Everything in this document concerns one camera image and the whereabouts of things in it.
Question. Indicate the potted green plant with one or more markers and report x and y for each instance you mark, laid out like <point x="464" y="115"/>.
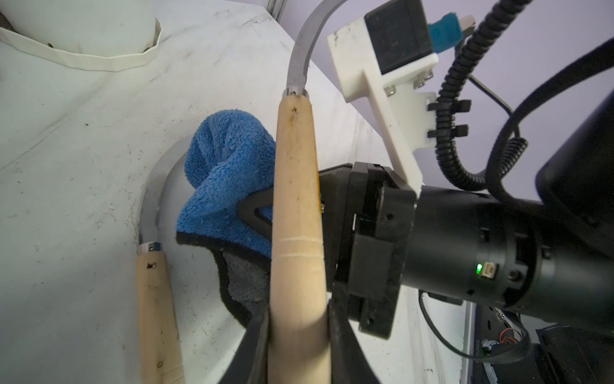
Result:
<point x="106" y="36"/>

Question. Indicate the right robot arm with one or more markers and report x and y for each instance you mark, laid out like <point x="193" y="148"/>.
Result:
<point x="540" y="273"/>

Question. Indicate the small sickle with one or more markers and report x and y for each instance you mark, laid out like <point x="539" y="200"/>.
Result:
<point x="159" y="344"/>
<point x="299" y="346"/>

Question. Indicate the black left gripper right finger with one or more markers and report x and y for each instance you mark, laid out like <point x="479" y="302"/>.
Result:
<point x="349" y="364"/>

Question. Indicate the blue microfibre rag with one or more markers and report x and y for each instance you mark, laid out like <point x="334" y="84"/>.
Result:
<point x="231" y="156"/>

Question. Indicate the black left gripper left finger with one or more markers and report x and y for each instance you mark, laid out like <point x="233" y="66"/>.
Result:
<point x="249" y="364"/>

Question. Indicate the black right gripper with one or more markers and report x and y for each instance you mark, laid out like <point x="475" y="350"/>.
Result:
<point x="368" y="214"/>

